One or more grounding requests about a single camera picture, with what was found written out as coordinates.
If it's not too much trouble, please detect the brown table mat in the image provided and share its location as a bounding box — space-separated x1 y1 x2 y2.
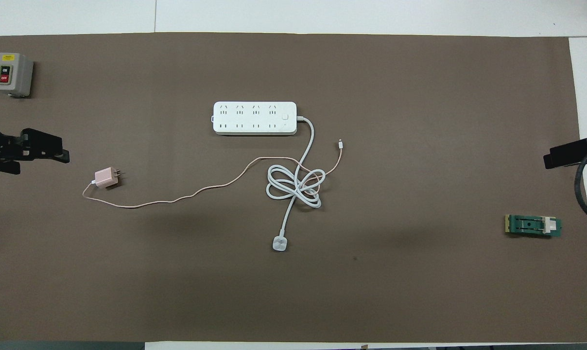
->
0 32 587 343

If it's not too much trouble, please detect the white power cord with plug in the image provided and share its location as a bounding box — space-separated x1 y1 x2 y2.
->
266 116 326 252

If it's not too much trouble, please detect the grey on-off switch box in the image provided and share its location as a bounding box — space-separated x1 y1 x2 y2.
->
0 52 34 98

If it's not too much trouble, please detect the pink charging cable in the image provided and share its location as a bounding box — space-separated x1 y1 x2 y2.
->
82 139 345 210

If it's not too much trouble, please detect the pink charger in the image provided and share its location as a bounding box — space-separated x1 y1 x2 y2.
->
94 167 127 190

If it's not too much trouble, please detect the white power strip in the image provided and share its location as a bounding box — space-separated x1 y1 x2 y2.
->
212 101 297 137

